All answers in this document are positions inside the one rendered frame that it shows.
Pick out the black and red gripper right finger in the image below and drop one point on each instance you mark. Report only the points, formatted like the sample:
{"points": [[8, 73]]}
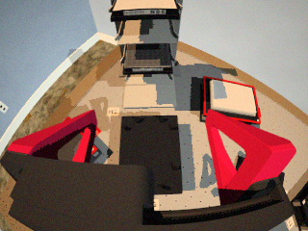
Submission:
{"points": [[266, 155]]}

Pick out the black rectangular frame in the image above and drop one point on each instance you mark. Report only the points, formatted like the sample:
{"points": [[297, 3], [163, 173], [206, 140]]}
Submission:
{"points": [[300, 205]]}

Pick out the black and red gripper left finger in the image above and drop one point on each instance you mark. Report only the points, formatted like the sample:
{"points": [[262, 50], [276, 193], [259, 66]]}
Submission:
{"points": [[47, 142]]}

